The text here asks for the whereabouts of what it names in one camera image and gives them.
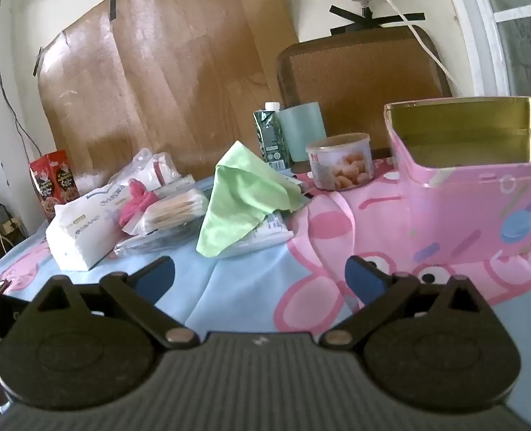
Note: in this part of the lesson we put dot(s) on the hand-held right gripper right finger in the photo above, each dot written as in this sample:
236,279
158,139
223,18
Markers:
364,278

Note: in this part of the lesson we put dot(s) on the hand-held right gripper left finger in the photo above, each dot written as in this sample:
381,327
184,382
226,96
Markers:
155,274

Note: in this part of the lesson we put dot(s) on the pink cloth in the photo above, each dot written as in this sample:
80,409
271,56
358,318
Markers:
135,206

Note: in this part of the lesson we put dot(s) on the light green cloth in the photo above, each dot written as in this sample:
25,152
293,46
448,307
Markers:
243,197

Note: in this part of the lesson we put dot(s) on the pink tin box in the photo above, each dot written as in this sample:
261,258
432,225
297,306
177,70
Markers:
454,197

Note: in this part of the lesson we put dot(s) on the clear plastic packet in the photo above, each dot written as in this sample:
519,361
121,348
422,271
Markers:
148,243

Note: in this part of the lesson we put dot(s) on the clear bag of beige sticks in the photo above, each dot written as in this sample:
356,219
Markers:
175,208

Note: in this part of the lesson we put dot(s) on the white tissue pack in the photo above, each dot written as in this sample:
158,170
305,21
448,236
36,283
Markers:
86,233

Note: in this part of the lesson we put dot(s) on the power strip with plugs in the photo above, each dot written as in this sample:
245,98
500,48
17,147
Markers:
0,224

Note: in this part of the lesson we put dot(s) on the cartoon pig printed blanket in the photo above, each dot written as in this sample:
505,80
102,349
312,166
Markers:
247,274

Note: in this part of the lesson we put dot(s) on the grey printed packet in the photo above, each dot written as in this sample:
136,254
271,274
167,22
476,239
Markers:
270,233

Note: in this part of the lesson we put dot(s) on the white and red packets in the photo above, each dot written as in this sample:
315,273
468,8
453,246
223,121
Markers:
153,166

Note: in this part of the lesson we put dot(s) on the round nut can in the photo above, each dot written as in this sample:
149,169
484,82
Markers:
342,166

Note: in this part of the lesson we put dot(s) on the red snack box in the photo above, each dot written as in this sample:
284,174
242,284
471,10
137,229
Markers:
52,179

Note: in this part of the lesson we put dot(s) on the teal cup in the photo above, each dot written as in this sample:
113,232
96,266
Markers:
301,130

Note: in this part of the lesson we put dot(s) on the green drink carton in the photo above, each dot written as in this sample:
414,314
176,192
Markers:
272,139

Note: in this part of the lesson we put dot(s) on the brown chair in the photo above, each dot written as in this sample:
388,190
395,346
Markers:
360,85

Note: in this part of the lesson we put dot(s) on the black tape strip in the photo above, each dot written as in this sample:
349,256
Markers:
38,60
114,0
348,28
395,16

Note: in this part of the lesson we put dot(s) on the white framed frosted window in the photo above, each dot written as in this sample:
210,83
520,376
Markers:
481,31

